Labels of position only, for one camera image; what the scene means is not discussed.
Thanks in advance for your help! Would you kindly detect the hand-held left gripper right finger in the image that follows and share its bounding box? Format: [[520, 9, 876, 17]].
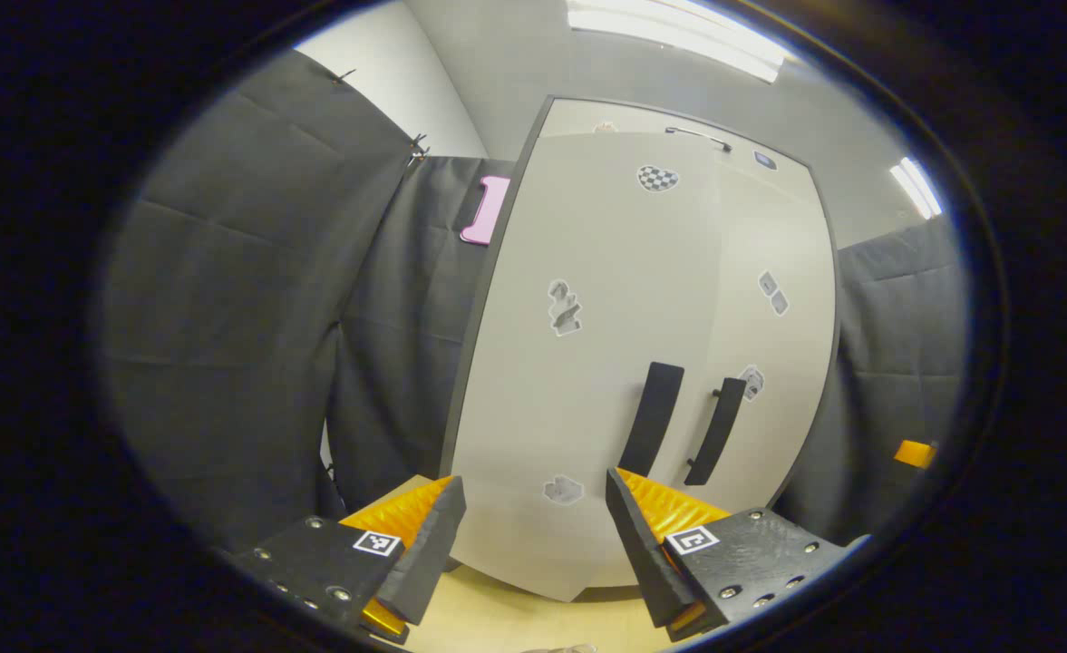
[[606, 467, 869, 643]]

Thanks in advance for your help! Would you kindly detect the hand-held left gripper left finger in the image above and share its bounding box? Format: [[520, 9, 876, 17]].
[[225, 474, 468, 647]]

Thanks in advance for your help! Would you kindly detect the grey cabinet door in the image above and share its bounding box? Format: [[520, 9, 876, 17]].
[[678, 159, 838, 590], [447, 132, 724, 604]]

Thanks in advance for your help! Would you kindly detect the grey cabinet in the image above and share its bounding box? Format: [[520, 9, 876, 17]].
[[438, 93, 844, 604]]

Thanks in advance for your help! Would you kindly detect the grey cabinet drawer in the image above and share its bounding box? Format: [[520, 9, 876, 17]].
[[538, 98, 815, 178]]

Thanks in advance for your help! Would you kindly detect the small ceiling light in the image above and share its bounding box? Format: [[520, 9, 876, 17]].
[[891, 157, 942, 219]]

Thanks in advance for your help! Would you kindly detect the black backdrop cloth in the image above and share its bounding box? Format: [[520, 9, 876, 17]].
[[98, 50, 969, 554]]

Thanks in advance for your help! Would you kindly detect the large ceiling light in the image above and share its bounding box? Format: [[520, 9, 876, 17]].
[[567, 0, 788, 83]]

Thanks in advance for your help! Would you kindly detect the black left door handle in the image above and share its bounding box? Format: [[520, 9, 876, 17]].
[[617, 361, 685, 479]]

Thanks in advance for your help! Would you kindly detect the black door handle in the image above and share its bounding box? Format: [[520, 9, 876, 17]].
[[684, 376, 748, 487], [617, 361, 685, 479]]

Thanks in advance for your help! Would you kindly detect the black right door handle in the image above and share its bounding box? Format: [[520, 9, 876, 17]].
[[684, 376, 748, 487]]

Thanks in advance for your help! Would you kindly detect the thin black drawer handle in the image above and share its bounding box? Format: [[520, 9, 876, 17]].
[[664, 126, 733, 153]]

